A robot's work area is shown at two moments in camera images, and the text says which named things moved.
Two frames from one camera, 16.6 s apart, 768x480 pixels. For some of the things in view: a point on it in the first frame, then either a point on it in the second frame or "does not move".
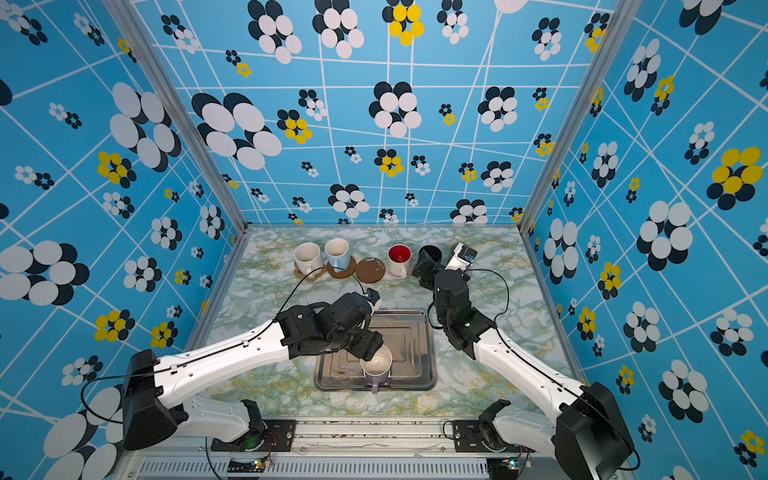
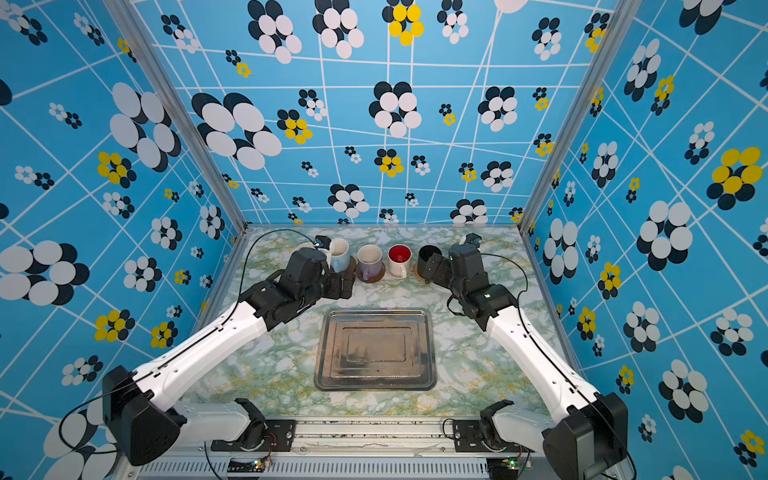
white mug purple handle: [378, 369] to [369, 257]
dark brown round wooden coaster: [343, 274] does not move
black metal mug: [433, 251] does not move
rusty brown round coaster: [370, 270] does not move
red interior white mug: [399, 259] does not move
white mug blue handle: [337, 254] does not move
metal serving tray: [407, 334] does not move
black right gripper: [437, 276] to [447, 268]
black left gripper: [371, 345] to [338, 291]
